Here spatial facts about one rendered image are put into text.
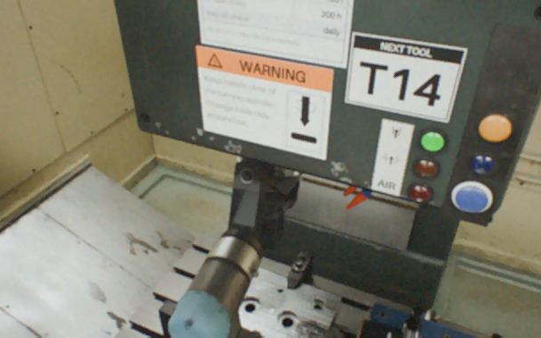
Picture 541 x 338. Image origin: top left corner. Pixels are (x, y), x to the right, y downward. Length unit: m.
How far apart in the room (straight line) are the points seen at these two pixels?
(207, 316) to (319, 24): 0.37
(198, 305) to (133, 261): 1.12
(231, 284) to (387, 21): 0.38
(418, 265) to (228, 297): 0.95
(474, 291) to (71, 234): 1.44
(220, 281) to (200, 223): 1.35
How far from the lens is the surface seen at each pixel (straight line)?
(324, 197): 1.39
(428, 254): 1.48
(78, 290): 1.64
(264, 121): 0.51
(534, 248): 1.89
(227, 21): 0.49
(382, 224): 1.39
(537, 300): 1.92
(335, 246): 1.53
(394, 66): 0.44
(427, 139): 0.46
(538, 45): 0.42
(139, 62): 0.58
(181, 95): 0.56
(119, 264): 1.70
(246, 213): 0.69
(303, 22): 0.45
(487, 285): 1.89
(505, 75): 0.43
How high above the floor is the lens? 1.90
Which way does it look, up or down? 36 degrees down
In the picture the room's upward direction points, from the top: straight up
